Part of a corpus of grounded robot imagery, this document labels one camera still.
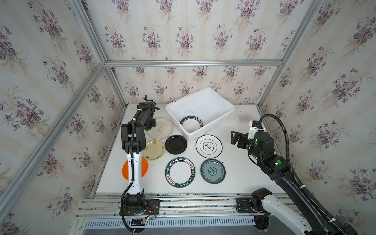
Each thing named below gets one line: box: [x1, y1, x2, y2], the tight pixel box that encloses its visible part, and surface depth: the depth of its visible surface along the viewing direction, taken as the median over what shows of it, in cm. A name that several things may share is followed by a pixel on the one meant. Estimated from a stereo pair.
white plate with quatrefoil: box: [195, 134, 224, 159], surface depth 97 cm
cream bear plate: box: [147, 117, 175, 140], surface depth 106 cm
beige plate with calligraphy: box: [142, 139, 166, 161], surface depth 97 cm
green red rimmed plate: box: [179, 115, 204, 133], surface depth 110 cm
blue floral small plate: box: [200, 158, 227, 185], surface depth 87 cm
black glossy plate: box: [164, 134, 188, 155], surface depth 97 cm
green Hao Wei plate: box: [164, 156, 196, 188], surface depth 86 cm
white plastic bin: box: [164, 86, 235, 142], surface depth 111 cm
